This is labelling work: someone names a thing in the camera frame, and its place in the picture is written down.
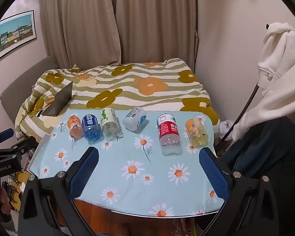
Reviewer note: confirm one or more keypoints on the white plastic bottle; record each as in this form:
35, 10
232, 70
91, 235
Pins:
135, 121

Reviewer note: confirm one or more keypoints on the beige curtain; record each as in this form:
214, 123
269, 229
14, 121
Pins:
78, 22
157, 19

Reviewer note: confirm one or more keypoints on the white hoodie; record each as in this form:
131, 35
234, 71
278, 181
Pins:
277, 78

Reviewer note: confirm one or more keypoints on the red label plastic bottle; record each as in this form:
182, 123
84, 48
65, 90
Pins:
167, 136

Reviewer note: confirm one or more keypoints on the green label plastic bottle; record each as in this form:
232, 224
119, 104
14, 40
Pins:
110, 124

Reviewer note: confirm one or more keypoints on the black curved pole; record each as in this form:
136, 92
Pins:
245, 108

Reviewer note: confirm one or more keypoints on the grey laptop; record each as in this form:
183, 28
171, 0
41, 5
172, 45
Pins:
60, 100

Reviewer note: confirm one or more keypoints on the grey upholstered headboard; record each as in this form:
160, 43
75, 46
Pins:
24, 83

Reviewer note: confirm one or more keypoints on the framed wall poster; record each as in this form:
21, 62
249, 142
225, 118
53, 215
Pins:
16, 34

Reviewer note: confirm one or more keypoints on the white plastic bag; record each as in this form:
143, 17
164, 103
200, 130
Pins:
225, 127

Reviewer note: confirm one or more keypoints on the yellow patterned object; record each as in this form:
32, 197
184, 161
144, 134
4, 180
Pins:
19, 184

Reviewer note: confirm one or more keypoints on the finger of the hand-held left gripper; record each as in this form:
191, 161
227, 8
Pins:
24, 145
4, 134

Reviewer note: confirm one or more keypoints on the light blue daisy tablecloth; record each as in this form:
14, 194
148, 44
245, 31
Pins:
127, 157

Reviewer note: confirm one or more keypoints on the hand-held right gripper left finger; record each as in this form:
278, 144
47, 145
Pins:
84, 174

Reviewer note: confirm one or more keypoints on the orange label plastic bottle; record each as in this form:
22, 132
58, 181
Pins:
75, 127

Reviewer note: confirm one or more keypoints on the person's left hand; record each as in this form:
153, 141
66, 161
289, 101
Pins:
3, 198

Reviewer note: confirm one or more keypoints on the floral striped blanket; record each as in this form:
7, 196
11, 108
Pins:
137, 86

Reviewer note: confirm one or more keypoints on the yellow label plastic bottle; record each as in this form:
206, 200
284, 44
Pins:
196, 132

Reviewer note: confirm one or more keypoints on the blue label plastic bottle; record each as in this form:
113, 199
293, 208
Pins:
91, 127

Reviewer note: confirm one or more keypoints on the dark hanging garment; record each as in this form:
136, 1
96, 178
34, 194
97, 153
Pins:
268, 150

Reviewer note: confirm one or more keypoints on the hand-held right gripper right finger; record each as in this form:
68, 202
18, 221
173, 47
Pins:
213, 174

